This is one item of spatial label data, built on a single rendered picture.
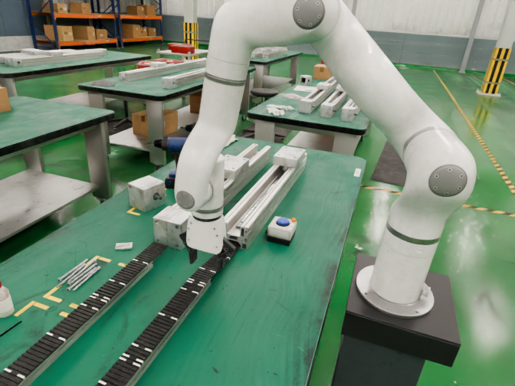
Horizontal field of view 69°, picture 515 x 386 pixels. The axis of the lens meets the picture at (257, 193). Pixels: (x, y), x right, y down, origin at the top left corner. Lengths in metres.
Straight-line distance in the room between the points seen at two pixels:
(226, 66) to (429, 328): 0.73
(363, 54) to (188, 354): 0.73
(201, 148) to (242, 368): 0.49
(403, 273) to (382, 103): 0.40
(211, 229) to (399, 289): 0.48
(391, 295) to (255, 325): 0.34
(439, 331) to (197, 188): 0.63
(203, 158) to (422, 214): 0.47
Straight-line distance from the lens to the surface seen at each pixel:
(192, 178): 0.82
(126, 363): 0.88
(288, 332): 0.97
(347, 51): 0.79
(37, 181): 3.30
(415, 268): 0.93
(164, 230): 1.22
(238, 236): 1.21
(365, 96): 0.77
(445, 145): 0.78
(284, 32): 0.71
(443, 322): 1.02
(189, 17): 12.39
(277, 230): 1.24
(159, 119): 3.58
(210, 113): 0.83
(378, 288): 0.99
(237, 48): 0.80
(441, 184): 0.76
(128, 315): 1.03
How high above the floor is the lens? 1.48
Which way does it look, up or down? 26 degrees down
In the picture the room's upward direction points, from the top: 4 degrees clockwise
